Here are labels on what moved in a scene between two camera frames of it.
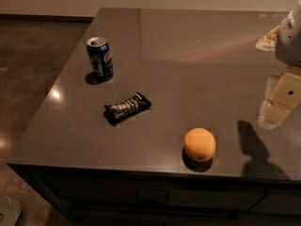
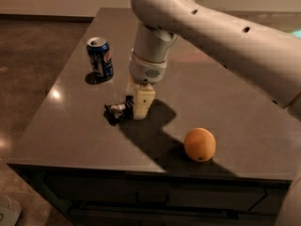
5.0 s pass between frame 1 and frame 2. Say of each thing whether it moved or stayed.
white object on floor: stayed
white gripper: moved
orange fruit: stayed
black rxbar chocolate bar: stayed
